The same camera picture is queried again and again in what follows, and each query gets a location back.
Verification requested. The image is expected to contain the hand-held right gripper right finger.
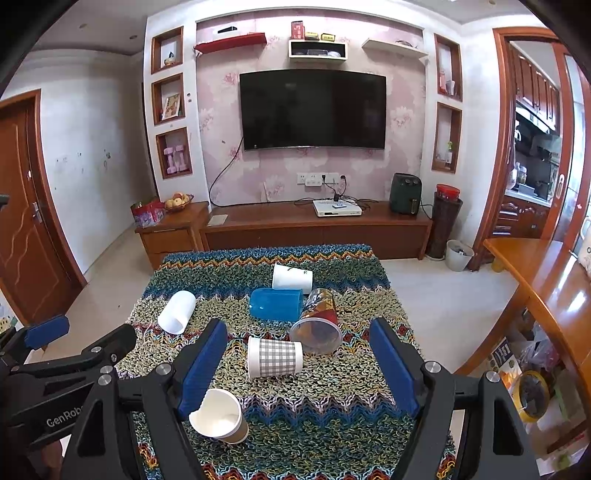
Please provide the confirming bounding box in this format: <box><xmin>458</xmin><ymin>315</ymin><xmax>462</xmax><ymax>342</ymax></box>
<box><xmin>368</xmin><ymin>318</ymin><xmax>541</xmax><ymax>480</ymax></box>

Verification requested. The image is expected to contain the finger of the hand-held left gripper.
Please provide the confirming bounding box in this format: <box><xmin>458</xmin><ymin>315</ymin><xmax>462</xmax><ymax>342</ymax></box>
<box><xmin>14</xmin><ymin>323</ymin><xmax>138</xmax><ymax>394</ymax></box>
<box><xmin>0</xmin><ymin>316</ymin><xmax>71</xmax><ymax>372</ymax></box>

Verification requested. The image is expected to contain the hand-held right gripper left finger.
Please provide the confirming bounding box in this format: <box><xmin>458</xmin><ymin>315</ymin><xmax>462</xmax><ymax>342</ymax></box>
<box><xmin>62</xmin><ymin>318</ymin><xmax>229</xmax><ymax>480</ymax></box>

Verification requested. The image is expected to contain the grey checkered paper cup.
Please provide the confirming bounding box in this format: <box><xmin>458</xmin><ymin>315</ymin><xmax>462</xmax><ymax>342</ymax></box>
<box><xmin>247</xmin><ymin>336</ymin><xmax>304</xmax><ymax>380</ymax></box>

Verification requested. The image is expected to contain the brown paper cup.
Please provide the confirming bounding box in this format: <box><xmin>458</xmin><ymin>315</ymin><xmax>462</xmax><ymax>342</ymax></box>
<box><xmin>188</xmin><ymin>388</ymin><xmax>249</xmax><ymax>445</ymax></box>

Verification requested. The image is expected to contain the plain white cup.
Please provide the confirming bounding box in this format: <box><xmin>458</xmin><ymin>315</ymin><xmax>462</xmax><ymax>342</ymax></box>
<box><xmin>157</xmin><ymin>290</ymin><xmax>197</xmax><ymax>335</ymax></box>

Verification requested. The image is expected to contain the clear printed plastic cup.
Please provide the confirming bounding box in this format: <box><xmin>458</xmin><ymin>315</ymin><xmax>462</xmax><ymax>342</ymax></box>
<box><xmin>289</xmin><ymin>288</ymin><xmax>343</xmax><ymax>354</ymax></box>

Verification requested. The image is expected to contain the blue plastic cup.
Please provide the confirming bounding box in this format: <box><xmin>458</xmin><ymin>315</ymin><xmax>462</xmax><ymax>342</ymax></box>
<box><xmin>249</xmin><ymin>288</ymin><xmax>304</xmax><ymax>320</ymax></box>

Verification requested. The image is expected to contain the white cup with leaf print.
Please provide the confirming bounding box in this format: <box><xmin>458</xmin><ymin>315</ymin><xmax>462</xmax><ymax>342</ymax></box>
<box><xmin>271</xmin><ymin>263</ymin><xmax>314</xmax><ymax>292</ymax></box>

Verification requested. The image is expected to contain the colourful knitted table mat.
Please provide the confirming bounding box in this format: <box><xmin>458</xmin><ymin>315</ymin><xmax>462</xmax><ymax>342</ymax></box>
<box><xmin>113</xmin><ymin>244</ymin><xmax>458</xmax><ymax>480</ymax></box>

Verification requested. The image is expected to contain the small wooden side cabinet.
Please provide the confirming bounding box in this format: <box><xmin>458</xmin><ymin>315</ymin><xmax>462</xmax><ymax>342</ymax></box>
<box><xmin>135</xmin><ymin>202</ymin><xmax>211</xmax><ymax>271</ymax></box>

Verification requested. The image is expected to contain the brown wooden door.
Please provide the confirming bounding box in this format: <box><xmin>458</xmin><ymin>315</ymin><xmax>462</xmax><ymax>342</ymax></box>
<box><xmin>0</xmin><ymin>90</ymin><xmax>86</xmax><ymax>324</ymax></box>

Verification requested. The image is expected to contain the yellow tape roll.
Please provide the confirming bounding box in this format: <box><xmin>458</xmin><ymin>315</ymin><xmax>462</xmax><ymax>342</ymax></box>
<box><xmin>516</xmin><ymin>370</ymin><xmax>550</xmax><ymax>422</ymax></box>

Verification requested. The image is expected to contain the white waste bin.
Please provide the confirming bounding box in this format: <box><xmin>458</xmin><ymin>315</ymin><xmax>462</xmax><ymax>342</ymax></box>
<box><xmin>445</xmin><ymin>240</ymin><xmax>475</xmax><ymax>271</ymax></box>

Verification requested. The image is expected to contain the red gift bag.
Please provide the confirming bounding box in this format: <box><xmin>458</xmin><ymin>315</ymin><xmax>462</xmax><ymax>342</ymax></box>
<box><xmin>130</xmin><ymin>199</ymin><xmax>166</xmax><ymax>228</ymax></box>

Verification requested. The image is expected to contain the dark wicker stand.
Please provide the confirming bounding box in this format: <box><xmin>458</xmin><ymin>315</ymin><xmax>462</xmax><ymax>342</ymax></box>
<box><xmin>427</xmin><ymin>191</ymin><xmax>464</xmax><ymax>259</ymax></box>

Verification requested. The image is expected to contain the bowl of fruit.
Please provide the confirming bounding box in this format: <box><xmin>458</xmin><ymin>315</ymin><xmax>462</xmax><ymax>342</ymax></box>
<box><xmin>165</xmin><ymin>192</ymin><xmax>195</xmax><ymax>213</ymax></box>

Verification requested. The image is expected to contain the long wooden television cabinet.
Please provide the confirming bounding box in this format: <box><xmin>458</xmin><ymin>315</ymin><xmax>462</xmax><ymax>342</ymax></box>
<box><xmin>199</xmin><ymin>200</ymin><xmax>435</xmax><ymax>261</ymax></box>

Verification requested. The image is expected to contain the white set-top box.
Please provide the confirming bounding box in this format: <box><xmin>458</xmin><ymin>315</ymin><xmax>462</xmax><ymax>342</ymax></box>
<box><xmin>313</xmin><ymin>199</ymin><xmax>363</xmax><ymax>217</ymax></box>

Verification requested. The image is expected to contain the orange wooden table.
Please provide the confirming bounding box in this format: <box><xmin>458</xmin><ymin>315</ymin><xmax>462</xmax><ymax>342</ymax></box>
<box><xmin>482</xmin><ymin>237</ymin><xmax>591</xmax><ymax>384</ymax></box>

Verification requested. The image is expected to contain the dark green air fryer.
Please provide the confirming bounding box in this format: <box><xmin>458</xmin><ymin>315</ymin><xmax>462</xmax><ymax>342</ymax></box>
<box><xmin>389</xmin><ymin>173</ymin><xmax>421</xmax><ymax>214</ymax></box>

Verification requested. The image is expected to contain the black flat-screen television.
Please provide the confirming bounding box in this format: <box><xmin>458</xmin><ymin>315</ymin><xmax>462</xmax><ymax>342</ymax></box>
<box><xmin>239</xmin><ymin>70</ymin><xmax>387</xmax><ymax>151</ymax></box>

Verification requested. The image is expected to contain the black television power cable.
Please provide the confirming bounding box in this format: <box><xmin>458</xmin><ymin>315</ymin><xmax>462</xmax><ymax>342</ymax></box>
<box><xmin>209</xmin><ymin>136</ymin><xmax>244</xmax><ymax>208</ymax></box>

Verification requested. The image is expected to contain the red wall shelf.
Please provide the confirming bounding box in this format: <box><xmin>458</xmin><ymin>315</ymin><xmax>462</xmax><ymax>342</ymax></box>
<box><xmin>194</xmin><ymin>32</ymin><xmax>267</xmax><ymax>55</ymax></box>

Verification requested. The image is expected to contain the white box wall shelf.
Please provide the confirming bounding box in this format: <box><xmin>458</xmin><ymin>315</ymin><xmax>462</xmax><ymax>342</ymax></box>
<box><xmin>288</xmin><ymin>39</ymin><xmax>348</xmax><ymax>61</ymax></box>

